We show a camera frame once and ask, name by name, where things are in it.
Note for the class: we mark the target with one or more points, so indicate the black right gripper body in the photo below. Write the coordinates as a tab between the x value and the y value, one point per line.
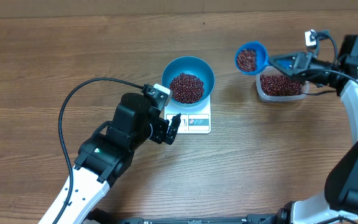
321	77

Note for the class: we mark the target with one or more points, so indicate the red beans in scoop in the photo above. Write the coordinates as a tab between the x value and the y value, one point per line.
247	60

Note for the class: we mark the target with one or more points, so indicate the clear plastic container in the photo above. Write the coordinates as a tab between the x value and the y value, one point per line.
277	99

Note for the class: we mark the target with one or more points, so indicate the red adzuki beans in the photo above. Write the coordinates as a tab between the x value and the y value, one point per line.
280	85

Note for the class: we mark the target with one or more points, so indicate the blue plastic measuring scoop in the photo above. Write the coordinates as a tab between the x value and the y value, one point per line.
262	57

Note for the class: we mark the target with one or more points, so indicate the white digital kitchen scale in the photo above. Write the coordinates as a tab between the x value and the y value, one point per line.
195	118

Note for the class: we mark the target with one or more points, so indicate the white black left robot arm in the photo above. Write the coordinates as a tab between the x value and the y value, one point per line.
109	152

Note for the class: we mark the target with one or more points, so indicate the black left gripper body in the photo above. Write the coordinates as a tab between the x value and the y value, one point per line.
159	128

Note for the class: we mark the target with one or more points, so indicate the red beans in bowl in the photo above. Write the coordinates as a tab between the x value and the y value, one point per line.
187	88

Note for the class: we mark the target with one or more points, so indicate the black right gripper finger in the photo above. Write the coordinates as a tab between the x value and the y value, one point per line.
289	72
285	60

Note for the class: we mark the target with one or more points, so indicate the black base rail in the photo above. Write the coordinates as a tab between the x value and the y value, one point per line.
98	216

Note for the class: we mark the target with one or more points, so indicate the teal metal bowl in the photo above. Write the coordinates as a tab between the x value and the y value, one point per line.
190	65

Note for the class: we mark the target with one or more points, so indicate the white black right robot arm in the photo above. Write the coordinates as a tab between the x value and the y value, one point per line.
339	200

